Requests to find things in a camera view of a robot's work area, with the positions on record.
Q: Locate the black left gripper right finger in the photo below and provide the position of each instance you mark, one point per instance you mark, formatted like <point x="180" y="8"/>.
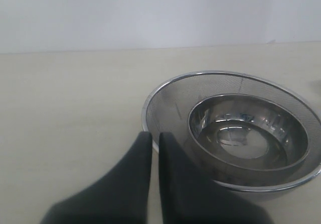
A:
<point x="189" y="196"/>

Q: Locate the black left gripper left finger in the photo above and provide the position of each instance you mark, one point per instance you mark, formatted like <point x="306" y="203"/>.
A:
<point x="120" y="196"/>

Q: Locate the small stainless steel bowl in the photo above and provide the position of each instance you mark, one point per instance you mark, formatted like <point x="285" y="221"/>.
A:
<point x="249" y="133"/>

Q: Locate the steel mesh colander bowl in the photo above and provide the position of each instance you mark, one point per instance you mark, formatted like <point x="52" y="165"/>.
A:
<point x="167" y="109"/>

